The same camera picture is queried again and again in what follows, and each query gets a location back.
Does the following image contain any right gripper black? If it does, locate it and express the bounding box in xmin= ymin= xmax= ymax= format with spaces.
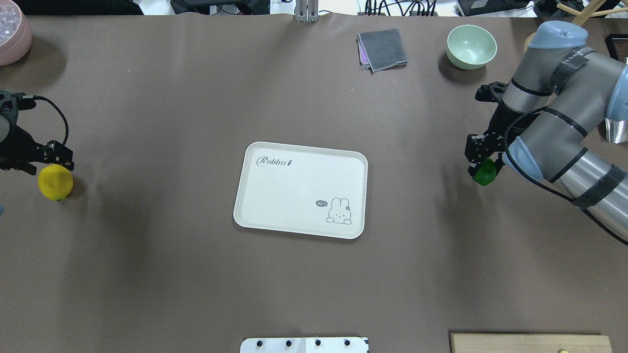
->
xmin=465 ymin=103 xmax=523 ymax=177

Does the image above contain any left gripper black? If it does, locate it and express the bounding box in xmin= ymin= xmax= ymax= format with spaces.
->
xmin=0 ymin=126 xmax=75 ymax=175

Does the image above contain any green lime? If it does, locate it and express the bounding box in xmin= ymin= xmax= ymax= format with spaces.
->
xmin=472 ymin=158 xmax=497 ymax=187

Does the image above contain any yellow lemon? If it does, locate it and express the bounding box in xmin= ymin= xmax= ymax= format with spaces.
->
xmin=37 ymin=165 xmax=74 ymax=201

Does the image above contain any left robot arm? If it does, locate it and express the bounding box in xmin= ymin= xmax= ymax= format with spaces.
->
xmin=0 ymin=118 xmax=75 ymax=175

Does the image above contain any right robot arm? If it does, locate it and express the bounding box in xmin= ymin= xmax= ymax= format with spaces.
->
xmin=465 ymin=21 xmax=628 ymax=244

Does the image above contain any cream rabbit print tray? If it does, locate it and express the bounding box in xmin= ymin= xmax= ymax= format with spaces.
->
xmin=233 ymin=141 xmax=368 ymax=240

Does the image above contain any pale green bowl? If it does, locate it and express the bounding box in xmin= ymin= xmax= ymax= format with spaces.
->
xmin=446 ymin=25 xmax=497 ymax=70

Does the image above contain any pink bowl with crystals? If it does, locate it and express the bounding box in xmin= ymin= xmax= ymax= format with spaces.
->
xmin=0 ymin=0 xmax=33 ymax=66

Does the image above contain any metal scoop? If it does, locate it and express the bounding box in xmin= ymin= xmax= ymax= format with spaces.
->
xmin=604 ymin=119 xmax=628 ymax=144

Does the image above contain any grey folded cloth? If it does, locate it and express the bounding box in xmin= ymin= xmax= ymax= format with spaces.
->
xmin=357 ymin=28 xmax=408 ymax=73

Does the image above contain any purple folded cloth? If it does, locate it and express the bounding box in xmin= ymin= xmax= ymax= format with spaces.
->
xmin=357 ymin=42 xmax=370 ymax=70

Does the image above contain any wooden framed dark box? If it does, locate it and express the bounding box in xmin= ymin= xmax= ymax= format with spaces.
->
xmin=604 ymin=33 xmax=628 ymax=63

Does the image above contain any wooden mug tree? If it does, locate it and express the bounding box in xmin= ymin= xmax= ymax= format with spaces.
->
xmin=532 ymin=0 xmax=628 ymax=26

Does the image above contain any bamboo cutting board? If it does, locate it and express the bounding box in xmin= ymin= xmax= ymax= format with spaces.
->
xmin=450 ymin=333 xmax=613 ymax=353

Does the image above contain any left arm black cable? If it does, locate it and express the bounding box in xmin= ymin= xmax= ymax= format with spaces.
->
xmin=29 ymin=96 xmax=70 ymax=148

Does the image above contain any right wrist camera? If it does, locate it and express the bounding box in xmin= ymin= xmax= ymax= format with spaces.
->
xmin=474 ymin=82 xmax=508 ymax=103

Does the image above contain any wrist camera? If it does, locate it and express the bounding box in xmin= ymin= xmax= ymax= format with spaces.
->
xmin=474 ymin=82 xmax=508 ymax=103
xmin=0 ymin=90 xmax=36 ymax=126

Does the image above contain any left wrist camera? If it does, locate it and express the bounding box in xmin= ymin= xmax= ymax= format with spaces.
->
xmin=0 ymin=90 xmax=36 ymax=126

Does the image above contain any aluminium frame post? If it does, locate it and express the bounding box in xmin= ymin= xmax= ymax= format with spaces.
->
xmin=294 ymin=0 xmax=320 ymax=23

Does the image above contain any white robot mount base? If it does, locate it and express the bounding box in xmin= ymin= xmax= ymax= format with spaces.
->
xmin=239 ymin=336 xmax=369 ymax=353

